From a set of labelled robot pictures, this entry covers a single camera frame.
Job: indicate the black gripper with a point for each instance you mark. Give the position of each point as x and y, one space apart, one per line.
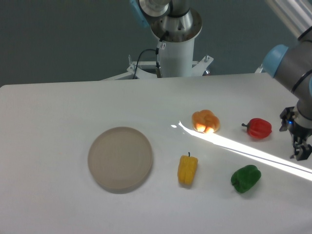
301 129

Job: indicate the braided bread roll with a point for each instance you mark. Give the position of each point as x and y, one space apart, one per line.
205 121

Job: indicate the yellow bell pepper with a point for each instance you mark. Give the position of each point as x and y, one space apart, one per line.
187 169

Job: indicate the red bell pepper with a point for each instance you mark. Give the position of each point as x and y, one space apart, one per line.
258 128

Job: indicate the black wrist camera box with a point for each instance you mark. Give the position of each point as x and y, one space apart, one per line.
286 119

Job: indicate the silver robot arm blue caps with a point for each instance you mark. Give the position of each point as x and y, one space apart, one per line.
274 36

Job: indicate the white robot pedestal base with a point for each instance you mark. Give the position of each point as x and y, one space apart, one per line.
175 26

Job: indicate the green bell pepper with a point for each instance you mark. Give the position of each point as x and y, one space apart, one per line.
245 178

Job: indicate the beige round plate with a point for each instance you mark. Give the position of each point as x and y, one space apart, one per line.
120 159

